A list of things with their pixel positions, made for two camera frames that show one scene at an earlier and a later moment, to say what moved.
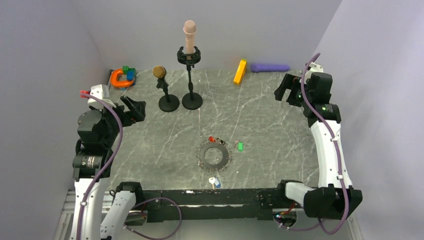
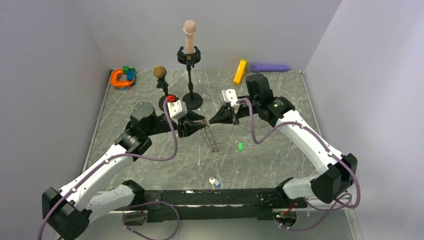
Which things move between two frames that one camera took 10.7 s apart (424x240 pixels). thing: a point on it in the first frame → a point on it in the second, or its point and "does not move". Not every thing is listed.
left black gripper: [136, 112] → [188, 128]
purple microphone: [258, 67] does not move
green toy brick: [125, 68] does not move
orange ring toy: [121, 84] does not move
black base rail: [172, 205] does not move
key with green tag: [240, 145] does not move
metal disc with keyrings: [226, 158] → [211, 139]
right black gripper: [290, 82] → [225, 115]
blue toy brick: [130, 75] does not move
